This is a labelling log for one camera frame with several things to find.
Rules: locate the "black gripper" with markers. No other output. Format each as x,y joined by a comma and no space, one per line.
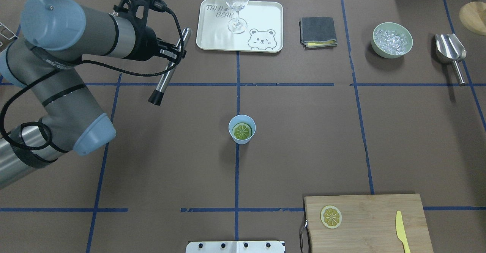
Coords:
144,43

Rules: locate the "light blue plastic cup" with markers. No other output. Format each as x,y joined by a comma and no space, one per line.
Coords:
245,119

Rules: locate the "lemon slice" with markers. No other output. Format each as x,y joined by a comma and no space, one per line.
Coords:
242,131
331,216

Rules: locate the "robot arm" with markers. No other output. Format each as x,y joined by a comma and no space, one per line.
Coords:
56,34

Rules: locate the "clear wine glass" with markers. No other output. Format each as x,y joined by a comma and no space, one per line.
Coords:
237,6

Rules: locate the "cream bear tray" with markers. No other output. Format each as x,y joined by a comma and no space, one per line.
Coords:
259,27

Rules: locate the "grey folded cloth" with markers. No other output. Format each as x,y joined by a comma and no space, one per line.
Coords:
316,32

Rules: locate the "green bowl of ice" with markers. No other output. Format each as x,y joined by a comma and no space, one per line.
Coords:
391,40

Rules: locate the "wooden cutting board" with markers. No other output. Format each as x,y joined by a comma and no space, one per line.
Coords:
368,224

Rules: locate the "metal ice scoop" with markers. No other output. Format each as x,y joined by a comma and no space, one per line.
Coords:
450,50

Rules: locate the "yellow plastic knife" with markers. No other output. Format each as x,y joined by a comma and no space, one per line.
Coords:
400,232

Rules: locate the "wooden paper towel stand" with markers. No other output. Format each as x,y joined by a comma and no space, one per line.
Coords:
473,17

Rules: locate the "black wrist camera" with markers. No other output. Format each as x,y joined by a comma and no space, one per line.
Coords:
136,11

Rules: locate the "white wire cup rack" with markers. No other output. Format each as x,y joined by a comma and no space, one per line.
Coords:
6,35

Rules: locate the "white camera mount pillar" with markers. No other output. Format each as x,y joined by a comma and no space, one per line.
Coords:
255,246

